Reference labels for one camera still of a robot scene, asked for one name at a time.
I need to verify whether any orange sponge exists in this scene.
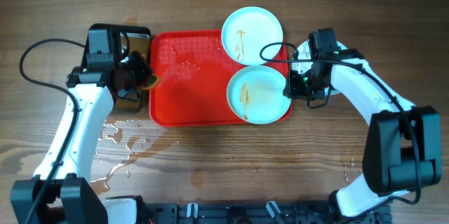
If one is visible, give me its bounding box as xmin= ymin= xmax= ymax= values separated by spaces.
xmin=141 ymin=74 xmax=161 ymax=90

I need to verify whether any white plate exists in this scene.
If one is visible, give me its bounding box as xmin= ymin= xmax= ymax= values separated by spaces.
xmin=221 ymin=6 xmax=283 ymax=66
xmin=226 ymin=65 xmax=292 ymax=124
xmin=292 ymin=41 xmax=347 ymax=95

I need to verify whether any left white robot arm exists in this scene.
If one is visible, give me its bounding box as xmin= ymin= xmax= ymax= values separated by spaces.
xmin=11 ymin=51 xmax=156 ymax=223

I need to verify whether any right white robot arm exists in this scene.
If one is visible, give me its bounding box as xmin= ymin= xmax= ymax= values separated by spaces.
xmin=284 ymin=57 xmax=442 ymax=223

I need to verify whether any red plastic tray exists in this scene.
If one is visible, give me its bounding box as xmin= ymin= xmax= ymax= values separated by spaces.
xmin=149 ymin=29 xmax=294 ymax=128

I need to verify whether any right black cable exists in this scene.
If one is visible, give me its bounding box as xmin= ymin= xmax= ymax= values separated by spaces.
xmin=259 ymin=41 xmax=422 ymax=214

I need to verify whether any black cable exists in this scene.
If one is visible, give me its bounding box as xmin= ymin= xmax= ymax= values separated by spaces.
xmin=259 ymin=41 xmax=422 ymax=214
xmin=18 ymin=31 xmax=148 ymax=224

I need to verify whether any left black cable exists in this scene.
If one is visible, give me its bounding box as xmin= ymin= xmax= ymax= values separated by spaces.
xmin=18 ymin=31 xmax=148 ymax=224

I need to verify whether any black mounting rail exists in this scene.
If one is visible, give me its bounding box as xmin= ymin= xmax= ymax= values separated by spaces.
xmin=79 ymin=199 xmax=392 ymax=224

